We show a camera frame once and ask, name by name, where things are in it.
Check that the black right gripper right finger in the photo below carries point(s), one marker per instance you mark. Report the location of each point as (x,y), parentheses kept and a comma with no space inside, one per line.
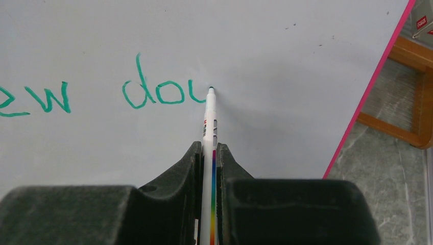
(288,211)

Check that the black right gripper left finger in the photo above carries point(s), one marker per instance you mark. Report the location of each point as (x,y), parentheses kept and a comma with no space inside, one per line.
(163,211)

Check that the green white marker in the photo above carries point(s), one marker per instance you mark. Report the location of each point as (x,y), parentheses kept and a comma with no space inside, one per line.
(208,223)

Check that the pink framed whiteboard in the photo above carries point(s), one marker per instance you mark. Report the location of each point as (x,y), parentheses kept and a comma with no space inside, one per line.
(112,92)

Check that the wooden shelf rack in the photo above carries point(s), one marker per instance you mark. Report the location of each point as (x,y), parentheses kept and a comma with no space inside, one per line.
(400,101)

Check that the white red small box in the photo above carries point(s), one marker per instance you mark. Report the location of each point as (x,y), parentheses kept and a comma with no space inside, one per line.
(422,26)

